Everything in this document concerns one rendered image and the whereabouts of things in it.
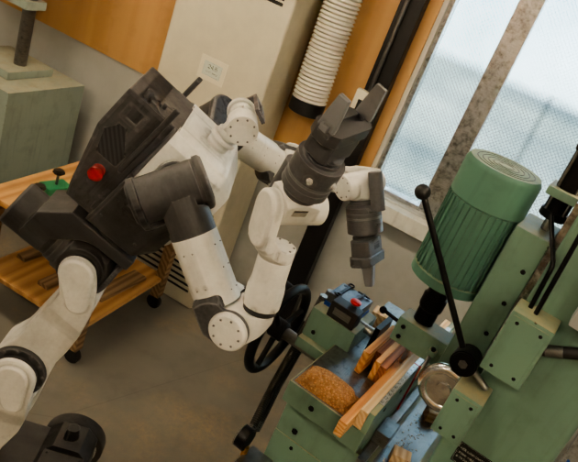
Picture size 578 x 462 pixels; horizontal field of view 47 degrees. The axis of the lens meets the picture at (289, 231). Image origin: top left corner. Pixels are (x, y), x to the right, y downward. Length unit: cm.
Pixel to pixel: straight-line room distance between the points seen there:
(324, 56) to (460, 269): 148
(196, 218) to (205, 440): 154
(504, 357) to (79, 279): 93
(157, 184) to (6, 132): 212
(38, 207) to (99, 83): 211
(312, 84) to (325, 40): 19
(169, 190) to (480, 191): 65
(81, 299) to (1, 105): 178
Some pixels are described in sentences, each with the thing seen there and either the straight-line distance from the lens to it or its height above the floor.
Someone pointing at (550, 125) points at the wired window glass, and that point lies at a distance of 289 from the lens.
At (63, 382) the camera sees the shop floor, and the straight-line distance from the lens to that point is 272.
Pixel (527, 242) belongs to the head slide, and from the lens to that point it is 148.
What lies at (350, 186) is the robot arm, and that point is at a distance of 158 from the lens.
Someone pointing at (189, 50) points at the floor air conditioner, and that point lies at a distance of 295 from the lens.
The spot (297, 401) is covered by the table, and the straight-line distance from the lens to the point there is 159.
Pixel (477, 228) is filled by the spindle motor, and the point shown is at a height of 137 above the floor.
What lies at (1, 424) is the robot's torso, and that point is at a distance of 196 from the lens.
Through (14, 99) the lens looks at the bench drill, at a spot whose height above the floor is 67.
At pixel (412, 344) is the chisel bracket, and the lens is 167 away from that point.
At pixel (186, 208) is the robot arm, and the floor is 130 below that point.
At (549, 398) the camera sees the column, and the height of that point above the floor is 113.
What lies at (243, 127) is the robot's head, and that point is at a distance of 138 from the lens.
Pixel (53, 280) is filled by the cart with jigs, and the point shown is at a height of 20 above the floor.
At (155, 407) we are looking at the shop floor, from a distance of 271.
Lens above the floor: 184
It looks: 25 degrees down
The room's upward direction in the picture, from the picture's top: 22 degrees clockwise
